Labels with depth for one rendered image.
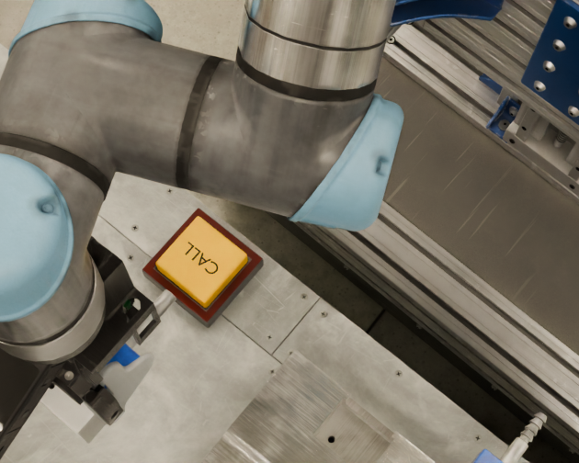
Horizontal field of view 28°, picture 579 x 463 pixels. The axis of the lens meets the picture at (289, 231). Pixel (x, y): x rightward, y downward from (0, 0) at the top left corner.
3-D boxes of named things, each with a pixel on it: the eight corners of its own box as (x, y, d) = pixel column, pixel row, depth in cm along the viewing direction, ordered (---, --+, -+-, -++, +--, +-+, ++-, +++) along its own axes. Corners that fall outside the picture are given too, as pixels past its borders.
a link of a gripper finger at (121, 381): (181, 386, 89) (147, 343, 81) (130, 446, 88) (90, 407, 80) (153, 364, 91) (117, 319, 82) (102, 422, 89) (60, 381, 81)
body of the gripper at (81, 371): (165, 326, 82) (146, 279, 71) (83, 420, 80) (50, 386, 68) (86, 261, 84) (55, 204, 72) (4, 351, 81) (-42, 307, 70)
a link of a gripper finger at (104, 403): (138, 421, 83) (98, 380, 76) (123, 437, 83) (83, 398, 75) (93, 384, 85) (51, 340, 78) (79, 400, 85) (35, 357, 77)
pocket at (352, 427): (346, 400, 98) (347, 391, 95) (394, 439, 97) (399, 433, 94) (312, 441, 97) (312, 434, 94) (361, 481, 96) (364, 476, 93)
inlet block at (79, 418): (151, 284, 96) (144, 265, 91) (197, 321, 95) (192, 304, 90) (42, 404, 93) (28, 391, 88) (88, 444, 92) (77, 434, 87)
